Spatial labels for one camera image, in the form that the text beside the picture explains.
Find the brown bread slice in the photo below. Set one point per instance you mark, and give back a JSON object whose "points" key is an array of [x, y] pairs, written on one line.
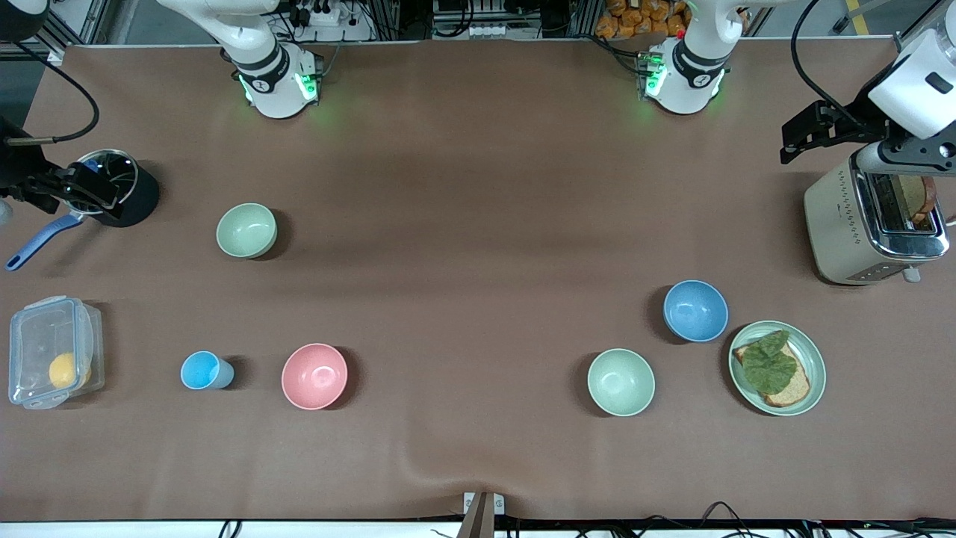
{"points": [[795, 388]]}

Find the light green bowl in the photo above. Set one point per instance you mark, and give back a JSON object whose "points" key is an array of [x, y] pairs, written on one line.
{"points": [[621, 382], [246, 230]]}

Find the beige metal toaster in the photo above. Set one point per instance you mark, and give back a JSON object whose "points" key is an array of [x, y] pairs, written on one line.
{"points": [[833, 224]]}

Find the orange snack bags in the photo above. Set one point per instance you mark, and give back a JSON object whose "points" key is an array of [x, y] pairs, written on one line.
{"points": [[635, 19]]}

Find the glass lid blue knob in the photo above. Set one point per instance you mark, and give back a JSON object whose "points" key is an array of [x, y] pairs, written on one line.
{"points": [[123, 173]]}

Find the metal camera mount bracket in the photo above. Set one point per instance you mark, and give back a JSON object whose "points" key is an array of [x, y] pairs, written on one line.
{"points": [[482, 512]]}

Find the green lettuce leaf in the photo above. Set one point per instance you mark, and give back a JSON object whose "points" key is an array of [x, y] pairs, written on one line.
{"points": [[769, 362]]}

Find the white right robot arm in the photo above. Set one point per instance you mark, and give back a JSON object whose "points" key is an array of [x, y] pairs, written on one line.
{"points": [[261, 45]]}

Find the white power strip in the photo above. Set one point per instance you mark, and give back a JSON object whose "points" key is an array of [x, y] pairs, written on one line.
{"points": [[487, 31]]}

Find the light green plate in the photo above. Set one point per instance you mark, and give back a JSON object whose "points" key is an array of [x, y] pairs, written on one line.
{"points": [[814, 359]]}

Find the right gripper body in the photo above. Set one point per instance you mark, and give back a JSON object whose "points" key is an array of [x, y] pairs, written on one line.
{"points": [[20, 170]]}

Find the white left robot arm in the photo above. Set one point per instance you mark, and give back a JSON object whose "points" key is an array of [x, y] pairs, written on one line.
{"points": [[691, 67]]}

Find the blue bowl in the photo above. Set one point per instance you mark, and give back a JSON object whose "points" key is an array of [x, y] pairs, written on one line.
{"points": [[695, 311]]}

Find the pink bowl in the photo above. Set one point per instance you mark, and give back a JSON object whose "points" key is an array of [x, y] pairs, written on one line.
{"points": [[314, 376]]}

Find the brown table mat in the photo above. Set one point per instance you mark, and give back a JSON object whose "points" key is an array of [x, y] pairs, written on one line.
{"points": [[478, 299]]}

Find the toasted bread slice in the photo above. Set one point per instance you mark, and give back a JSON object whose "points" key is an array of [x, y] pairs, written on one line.
{"points": [[913, 196]]}

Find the yellow lemon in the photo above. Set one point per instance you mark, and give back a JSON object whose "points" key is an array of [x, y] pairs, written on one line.
{"points": [[66, 370]]}

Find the clear plastic lidded container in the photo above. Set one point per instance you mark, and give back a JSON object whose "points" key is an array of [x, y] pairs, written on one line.
{"points": [[37, 336]]}

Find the light blue cup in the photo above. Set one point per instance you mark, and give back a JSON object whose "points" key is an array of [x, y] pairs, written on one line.
{"points": [[200, 370]]}

